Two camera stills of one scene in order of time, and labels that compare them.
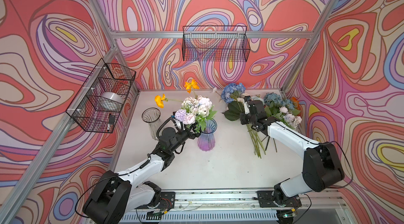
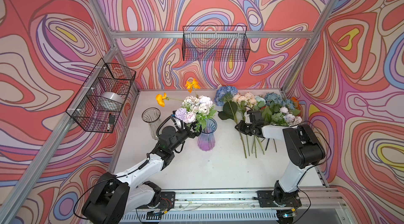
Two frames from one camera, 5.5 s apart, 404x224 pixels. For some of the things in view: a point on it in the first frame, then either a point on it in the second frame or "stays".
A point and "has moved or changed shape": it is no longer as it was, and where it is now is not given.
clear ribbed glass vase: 152,115 stays
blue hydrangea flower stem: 230,95 has moved or changed shape
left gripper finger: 193,135 stays
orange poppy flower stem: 190,86 stays
